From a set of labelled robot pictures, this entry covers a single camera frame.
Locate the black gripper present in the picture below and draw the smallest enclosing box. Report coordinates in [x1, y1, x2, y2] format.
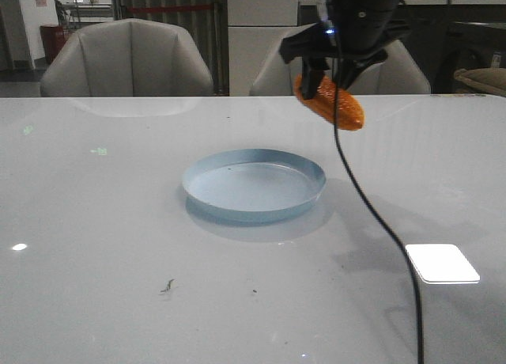
[279, 0, 406, 100]

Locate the orange plastic corn cob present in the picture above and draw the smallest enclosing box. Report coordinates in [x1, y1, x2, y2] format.
[293, 74, 365, 131]

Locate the light blue round plate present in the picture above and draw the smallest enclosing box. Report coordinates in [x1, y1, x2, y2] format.
[182, 149, 327, 223]

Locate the white cabinet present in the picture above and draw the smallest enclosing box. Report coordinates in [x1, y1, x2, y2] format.
[227, 0, 299, 97]

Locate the grey counter with white top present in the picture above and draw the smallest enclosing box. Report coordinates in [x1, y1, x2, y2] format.
[296, 0, 506, 95]

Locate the tan cushion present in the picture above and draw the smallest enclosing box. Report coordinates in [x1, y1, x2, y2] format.
[453, 67, 506, 97]

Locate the left beige leather chair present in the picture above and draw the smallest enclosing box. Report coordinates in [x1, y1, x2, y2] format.
[40, 19, 213, 97]

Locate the metal trolley table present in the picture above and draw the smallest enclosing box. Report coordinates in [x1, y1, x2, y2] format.
[55, 0, 113, 28]

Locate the red bin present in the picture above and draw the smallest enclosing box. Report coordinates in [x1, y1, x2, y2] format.
[40, 25, 66, 64]

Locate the black cable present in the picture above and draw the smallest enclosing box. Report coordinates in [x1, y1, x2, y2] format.
[318, 0, 425, 364]

